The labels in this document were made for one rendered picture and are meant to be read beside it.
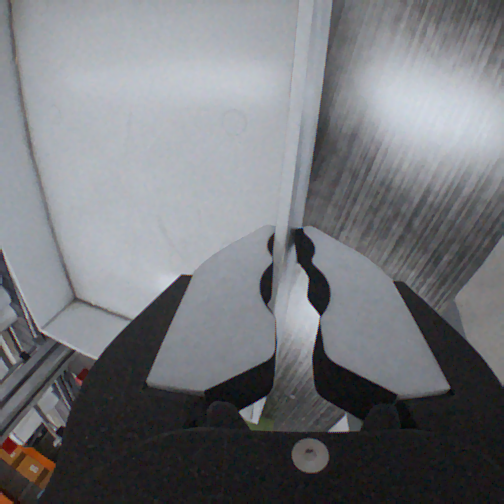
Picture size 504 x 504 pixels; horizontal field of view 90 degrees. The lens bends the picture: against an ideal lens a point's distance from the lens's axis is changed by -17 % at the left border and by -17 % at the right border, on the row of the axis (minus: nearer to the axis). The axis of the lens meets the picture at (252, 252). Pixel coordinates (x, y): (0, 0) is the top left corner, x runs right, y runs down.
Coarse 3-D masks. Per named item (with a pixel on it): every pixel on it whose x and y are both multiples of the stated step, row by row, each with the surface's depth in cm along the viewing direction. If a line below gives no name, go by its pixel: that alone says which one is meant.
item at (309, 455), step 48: (192, 432) 5; (240, 432) 5; (288, 432) 5; (336, 432) 5; (384, 432) 4; (432, 432) 4; (96, 480) 4; (144, 480) 4; (192, 480) 4; (240, 480) 4; (288, 480) 4; (336, 480) 4; (384, 480) 4; (432, 480) 4; (480, 480) 4
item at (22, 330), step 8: (0, 248) 41; (0, 256) 42; (0, 264) 43; (8, 272) 44; (8, 280) 45; (8, 288) 47; (16, 296) 47; (16, 304) 49; (16, 320) 54; (24, 320) 52; (16, 328) 56; (24, 328) 54; (16, 336) 59; (24, 336) 57; (32, 336) 55; (24, 344) 60; (32, 344) 57; (56, 392) 71; (64, 400) 73; (56, 408) 82; (64, 408) 78; (64, 416) 84
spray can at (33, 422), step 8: (48, 400) 70; (56, 400) 72; (48, 408) 69; (32, 416) 65; (24, 424) 62; (32, 424) 64; (24, 432) 61; (32, 432) 63; (8, 440) 58; (16, 440) 59; (24, 440) 61; (8, 448) 57
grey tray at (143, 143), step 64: (0, 0) 12; (64, 0) 12; (128, 0) 12; (192, 0) 11; (256, 0) 10; (320, 0) 7; (0, 64) 14; (64, 64) 14; (128, 64) 13; (192, 64) 13; (256, 64) 12; (320, 64) 10; (0, 128) 16; (64, 128) 17; (128, 128) 15; (192, 128) 14; (256, 128) 13; (0, 192) 17; (64, 192) 20; (128, 192) 18; (192, 192) 16; (256, 192) 15; (64, 256) 24; (128, 256) 21; (192, 256) 19; (64, 320) 24; (128, 320) 25
